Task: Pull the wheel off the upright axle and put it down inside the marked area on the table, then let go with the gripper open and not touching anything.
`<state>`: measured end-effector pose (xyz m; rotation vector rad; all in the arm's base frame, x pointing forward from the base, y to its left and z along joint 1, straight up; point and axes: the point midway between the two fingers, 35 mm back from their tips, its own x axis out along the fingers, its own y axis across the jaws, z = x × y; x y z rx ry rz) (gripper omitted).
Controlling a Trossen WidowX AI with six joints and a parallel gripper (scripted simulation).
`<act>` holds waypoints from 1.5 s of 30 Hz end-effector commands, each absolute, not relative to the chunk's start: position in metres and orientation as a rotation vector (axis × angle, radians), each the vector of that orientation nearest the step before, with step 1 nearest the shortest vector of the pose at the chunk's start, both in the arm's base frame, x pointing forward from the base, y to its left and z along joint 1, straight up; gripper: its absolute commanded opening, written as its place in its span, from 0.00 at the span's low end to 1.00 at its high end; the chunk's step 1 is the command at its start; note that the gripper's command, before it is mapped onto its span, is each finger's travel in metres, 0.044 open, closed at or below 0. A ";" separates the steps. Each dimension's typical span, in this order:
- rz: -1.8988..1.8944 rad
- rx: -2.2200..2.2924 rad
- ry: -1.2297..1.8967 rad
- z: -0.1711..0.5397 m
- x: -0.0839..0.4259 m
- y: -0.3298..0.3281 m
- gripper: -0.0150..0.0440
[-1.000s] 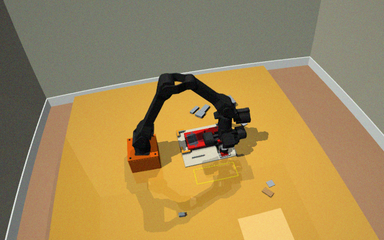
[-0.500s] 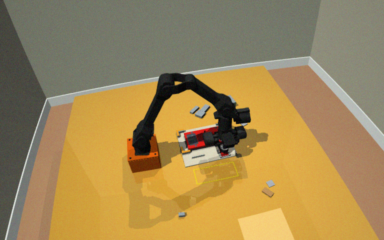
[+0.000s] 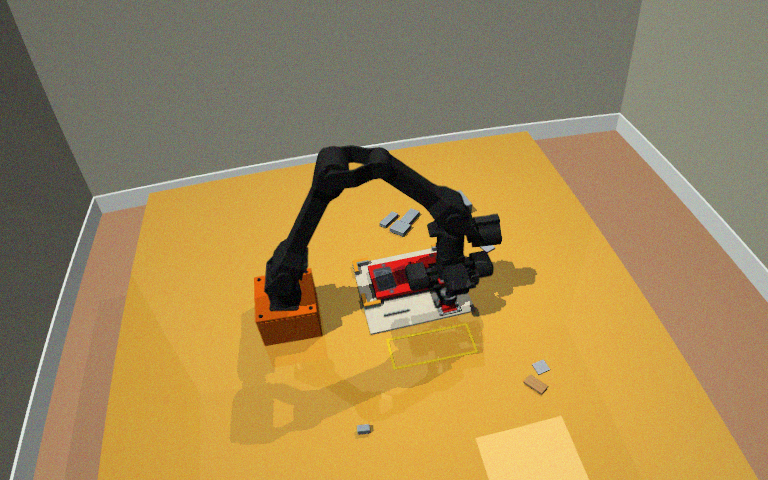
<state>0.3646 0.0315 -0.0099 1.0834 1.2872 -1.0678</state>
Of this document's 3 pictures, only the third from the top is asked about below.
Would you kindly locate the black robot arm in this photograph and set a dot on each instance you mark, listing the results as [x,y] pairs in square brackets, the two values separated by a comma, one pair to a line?
[452,220]

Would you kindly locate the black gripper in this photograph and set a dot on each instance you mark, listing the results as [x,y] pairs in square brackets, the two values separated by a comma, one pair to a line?
[420,278]

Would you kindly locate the black wheel with grey hub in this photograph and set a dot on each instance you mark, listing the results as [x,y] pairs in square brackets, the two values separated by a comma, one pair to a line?
[447,299]

